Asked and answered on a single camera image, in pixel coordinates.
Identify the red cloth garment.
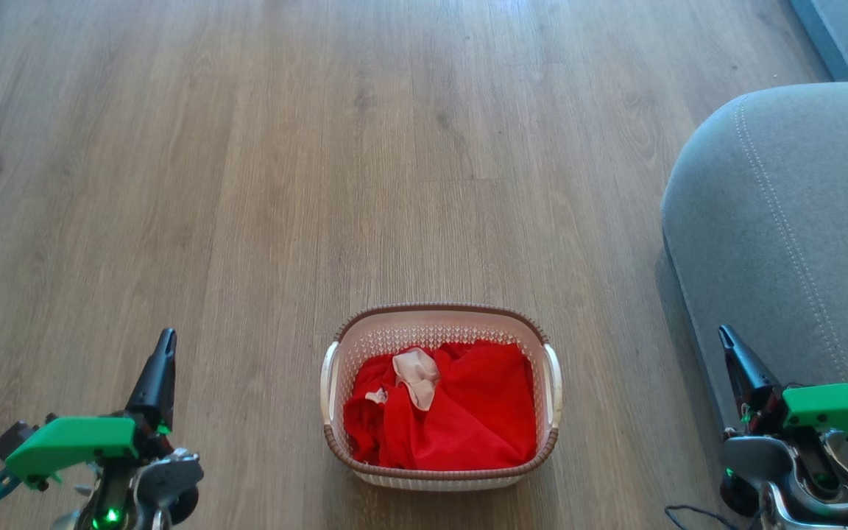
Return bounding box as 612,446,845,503
343,339,539,472

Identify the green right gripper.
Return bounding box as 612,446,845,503
718,325,848,461

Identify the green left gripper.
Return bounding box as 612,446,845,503
4,328,177,490

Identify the white plastic laundry basket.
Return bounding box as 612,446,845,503
319,303,563,492

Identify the pale pink small garment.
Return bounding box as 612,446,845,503
392,347,441,411

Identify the grey sofa with yellow backrest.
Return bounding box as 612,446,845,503
661,81,848,501

